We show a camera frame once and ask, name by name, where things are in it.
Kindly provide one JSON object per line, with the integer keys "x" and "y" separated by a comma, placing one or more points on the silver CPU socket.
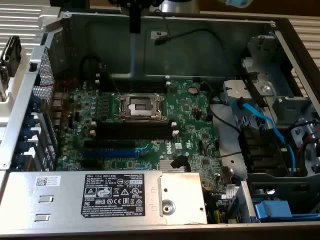
{"x": 140, "y": 105}

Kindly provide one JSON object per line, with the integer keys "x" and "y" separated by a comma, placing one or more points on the short black expansion slot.
{"x": 90, "y": 163}

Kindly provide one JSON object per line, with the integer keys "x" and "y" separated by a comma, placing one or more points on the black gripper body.
{"x": 120, "y": 2}

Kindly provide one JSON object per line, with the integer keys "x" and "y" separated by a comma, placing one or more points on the long black expansion slot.
{"x": 110, "y": 144}

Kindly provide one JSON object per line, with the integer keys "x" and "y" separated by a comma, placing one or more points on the grey metal disk bay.
{"x": 270, "y": 72}

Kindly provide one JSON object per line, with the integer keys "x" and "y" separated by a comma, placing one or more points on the grey metal drive cage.
{"x": 287, "y": 180}

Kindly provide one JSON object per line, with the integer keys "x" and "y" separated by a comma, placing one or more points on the black background object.
{"x": 67, "y": 2}

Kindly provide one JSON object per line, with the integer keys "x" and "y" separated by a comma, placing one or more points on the blue plastic drive latch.
{"x": 275, "y": 210}

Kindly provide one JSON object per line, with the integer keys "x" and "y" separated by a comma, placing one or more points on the silver power supply with label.
{"x": 62, "y": 200}

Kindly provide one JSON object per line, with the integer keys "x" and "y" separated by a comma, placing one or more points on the grey metal PC case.
{"x": 200, "y": 55}

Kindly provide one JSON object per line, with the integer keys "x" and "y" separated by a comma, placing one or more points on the black ribbed plastic block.
{"x": 260, "y": 150}

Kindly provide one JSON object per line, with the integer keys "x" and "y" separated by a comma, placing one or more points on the long blue expansion slot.
{"x": 107, "y": 153}

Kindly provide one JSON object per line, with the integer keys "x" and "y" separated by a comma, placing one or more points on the silver drive bracket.
{"x": 240, "y": 87}

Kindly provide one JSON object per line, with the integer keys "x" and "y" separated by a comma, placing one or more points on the silver chipset heatsink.
{"x": 165, "y": 165}

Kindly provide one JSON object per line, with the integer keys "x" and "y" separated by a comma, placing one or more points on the dark graphics card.
{"x": 13, "y": 50}

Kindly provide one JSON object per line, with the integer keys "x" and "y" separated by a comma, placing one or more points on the round coin battery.
{"x": 192, "y": 90}

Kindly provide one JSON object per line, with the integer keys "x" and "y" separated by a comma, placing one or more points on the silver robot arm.
{"x": 180, "y": 5}

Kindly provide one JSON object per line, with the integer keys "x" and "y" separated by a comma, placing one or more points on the black plastic strip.
{"x": 252, "y": 85}

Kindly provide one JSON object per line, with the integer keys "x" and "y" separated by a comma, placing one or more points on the green motherboard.
{"x": 190, "y": 125}

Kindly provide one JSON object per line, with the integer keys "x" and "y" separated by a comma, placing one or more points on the blue card retainer clip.
{"x": 31, "y": 120}
{"x": 22, "y": 146}
{"x": 19, "y": 160}
{"x": 35, "y": 102}
{"x": 26, "y": 133}

